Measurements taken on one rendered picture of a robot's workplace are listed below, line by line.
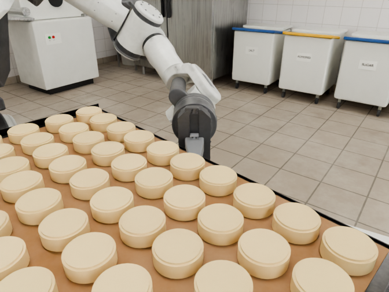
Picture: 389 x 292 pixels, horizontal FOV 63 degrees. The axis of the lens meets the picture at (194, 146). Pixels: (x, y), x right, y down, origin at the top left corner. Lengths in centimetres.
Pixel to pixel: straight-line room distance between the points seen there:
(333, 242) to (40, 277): 27
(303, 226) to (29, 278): 26
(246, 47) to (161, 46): 331
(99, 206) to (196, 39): 385
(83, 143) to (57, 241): 22
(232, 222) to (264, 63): 372
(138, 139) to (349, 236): 33
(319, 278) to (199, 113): 32
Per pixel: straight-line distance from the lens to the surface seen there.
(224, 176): 42
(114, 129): 57
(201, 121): 53
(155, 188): 40
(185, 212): 37
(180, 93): 66
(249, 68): 411
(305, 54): 381
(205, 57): 412
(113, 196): 39
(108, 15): 86
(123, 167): 45
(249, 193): 39
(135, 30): 83
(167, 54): 79
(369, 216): 221
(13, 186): 46
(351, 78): 374
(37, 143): 56
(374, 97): 374
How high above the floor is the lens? 124
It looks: 27 degrees down
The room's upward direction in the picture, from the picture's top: straight up
